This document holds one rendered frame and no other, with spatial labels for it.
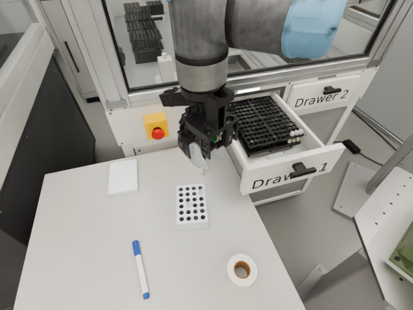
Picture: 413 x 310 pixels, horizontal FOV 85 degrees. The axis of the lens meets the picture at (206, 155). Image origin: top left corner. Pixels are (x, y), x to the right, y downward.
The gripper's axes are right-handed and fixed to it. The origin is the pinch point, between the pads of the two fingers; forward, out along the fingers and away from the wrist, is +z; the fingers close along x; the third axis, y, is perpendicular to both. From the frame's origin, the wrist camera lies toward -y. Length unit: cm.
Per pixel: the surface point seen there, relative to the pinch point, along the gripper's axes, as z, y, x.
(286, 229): 99, 13, 54
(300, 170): 7.3, 15.0, 20.0
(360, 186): 97, 29, 118
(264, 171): 7.6, 9.1, 13.3
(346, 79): 7, 3, 70
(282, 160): 5.4, 10.8, 17.7
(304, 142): 13.6, 8.0, 36.4
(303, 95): 10, -5, 54
